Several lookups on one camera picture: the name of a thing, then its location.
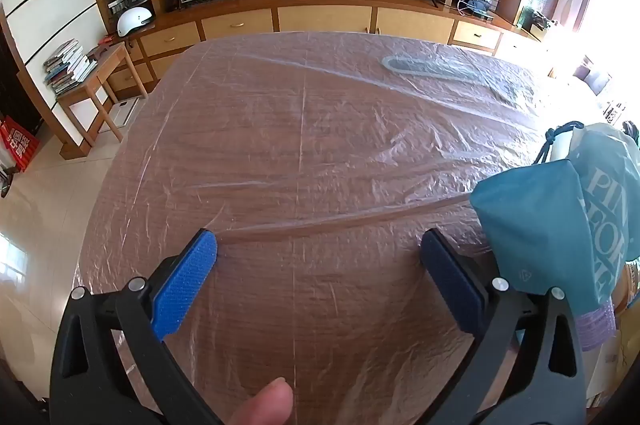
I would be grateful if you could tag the white floor scale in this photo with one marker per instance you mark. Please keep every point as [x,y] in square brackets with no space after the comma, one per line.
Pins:
[124,112]

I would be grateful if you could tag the small wooden side table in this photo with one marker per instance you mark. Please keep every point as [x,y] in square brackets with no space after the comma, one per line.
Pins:
[107,60]

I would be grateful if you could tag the white helmet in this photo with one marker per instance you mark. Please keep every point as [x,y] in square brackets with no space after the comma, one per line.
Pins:
[132,20]

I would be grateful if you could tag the purple plastic hair roller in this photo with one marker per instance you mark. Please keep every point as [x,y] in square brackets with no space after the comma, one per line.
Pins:
[595,322]

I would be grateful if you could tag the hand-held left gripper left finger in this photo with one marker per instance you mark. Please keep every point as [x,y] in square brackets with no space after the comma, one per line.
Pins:
[185,285]

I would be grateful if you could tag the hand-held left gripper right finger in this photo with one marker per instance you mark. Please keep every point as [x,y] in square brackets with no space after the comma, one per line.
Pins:
[447,280]

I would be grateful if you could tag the red printed box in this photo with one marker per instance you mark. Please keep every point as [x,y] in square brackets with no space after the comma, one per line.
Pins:
[17,142]

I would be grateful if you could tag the stack of books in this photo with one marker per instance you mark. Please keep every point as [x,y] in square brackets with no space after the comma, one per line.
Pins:
[67,67]

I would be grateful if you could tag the person's left hand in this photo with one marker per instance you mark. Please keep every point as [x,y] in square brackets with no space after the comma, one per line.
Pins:
[265,405]

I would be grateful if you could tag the long wooden cabinet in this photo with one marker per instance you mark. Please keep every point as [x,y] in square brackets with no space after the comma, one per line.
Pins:
[325,17]

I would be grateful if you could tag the grey armchair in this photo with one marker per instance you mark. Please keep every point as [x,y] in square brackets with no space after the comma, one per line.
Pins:
[595,77]

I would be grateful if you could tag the green box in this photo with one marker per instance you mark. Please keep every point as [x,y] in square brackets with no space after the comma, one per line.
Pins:
[526,17]

